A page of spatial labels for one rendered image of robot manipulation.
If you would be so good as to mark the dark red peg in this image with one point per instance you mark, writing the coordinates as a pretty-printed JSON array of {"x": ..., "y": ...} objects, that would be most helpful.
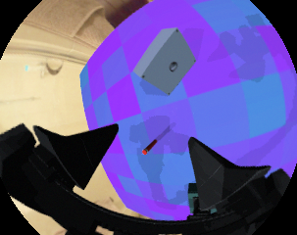
[{"x": 149, "y": 147}]

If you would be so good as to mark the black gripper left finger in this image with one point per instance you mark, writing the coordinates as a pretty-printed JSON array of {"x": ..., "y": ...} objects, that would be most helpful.
[{"x": 79, "y": 154}]

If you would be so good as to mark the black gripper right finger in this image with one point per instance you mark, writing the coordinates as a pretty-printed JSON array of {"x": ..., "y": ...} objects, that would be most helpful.
[{"x": 217, "y": 178}]

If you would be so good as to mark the grey metal panel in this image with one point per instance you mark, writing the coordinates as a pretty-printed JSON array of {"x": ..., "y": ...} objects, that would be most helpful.
[{"x": 167, "y": 59}]

